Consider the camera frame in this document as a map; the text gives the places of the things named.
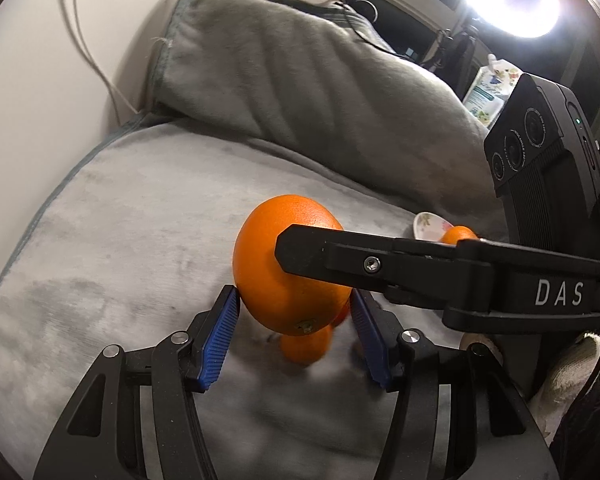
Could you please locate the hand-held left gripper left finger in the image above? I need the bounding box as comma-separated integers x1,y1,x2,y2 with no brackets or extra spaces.
32,284,241,480

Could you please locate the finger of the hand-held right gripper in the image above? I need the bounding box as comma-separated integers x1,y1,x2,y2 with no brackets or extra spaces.
275,224,462,307

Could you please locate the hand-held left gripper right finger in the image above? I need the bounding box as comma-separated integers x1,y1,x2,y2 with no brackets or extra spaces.
349,287,563,480

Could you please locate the large oval orange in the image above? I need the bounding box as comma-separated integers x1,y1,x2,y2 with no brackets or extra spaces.
232,194,353,337

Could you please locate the mandarin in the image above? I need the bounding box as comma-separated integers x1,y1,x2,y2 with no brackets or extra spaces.
280,327,332,365

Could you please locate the large round orange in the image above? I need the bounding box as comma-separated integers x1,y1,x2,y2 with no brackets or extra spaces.
440,226,480,247

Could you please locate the floral white plate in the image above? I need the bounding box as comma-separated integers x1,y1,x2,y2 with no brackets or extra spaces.
412,212,463,243

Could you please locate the person's right forearm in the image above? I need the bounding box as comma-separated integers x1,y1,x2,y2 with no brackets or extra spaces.
550,375,600,480

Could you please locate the person's right hand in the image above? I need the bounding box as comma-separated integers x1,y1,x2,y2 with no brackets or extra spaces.
530,332,600,441

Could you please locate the floral refill pouch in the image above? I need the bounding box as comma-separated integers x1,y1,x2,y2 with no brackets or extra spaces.
462,54,523,128

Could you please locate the rolled grey blanket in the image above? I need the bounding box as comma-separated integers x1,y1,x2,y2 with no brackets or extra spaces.
147,0,506,241

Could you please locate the black cable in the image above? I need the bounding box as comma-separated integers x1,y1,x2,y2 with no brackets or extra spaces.
337,0,396,56

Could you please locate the white cable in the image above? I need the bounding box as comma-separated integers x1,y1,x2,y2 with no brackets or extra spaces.
55,0,141,113

